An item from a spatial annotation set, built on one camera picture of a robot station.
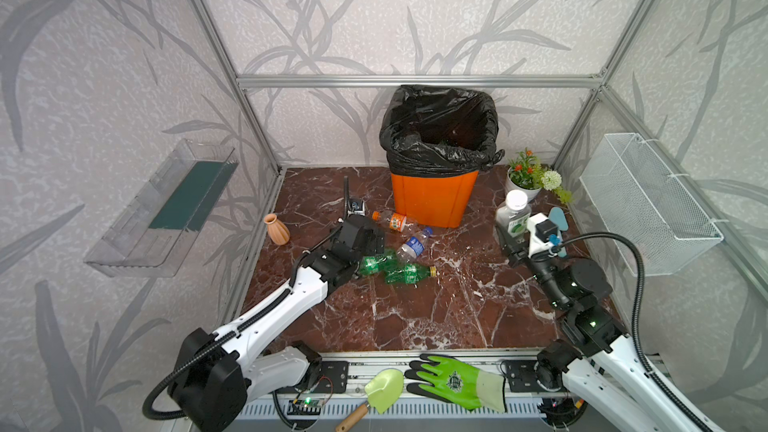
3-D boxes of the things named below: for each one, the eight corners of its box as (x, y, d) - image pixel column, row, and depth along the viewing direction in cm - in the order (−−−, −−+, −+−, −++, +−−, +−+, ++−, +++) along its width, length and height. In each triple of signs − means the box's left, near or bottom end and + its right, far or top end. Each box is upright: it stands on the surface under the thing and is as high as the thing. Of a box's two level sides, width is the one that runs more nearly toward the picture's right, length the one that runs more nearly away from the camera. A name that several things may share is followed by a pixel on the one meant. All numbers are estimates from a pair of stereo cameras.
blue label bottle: (405, 267, 94) (405, 261, 91) (393, 255, 97) (393, 249, 94) (438, 240, 101) (439, 234, 98) (426, 229, 103) (427, 224, 101)
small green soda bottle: (386, 286, 91) (385, 277, 86) (386, 272, 94) (385, 263, 89) (435, 286, 91) (437, 277, 86) (434, 272, 94) (436, 263, 89)
